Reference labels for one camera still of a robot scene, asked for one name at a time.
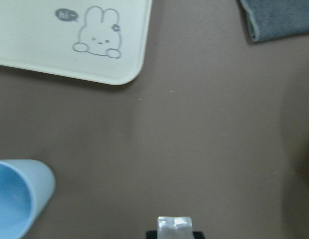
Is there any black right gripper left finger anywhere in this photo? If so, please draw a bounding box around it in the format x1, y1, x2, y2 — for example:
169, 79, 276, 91
145, 231, 157, 239

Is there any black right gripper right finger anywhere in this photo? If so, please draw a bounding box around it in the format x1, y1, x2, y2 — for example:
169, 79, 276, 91
193, 232, 205, 239

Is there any light blue plastic cup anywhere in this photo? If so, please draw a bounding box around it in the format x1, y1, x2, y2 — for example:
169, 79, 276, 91
0, 159, 56, 239

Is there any cream rabbit tray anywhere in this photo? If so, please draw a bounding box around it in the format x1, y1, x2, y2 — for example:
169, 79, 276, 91
0, 0, 152, 85

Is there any grey folded cloth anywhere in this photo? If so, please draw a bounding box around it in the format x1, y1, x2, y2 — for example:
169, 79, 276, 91
240, 0, 309, 42

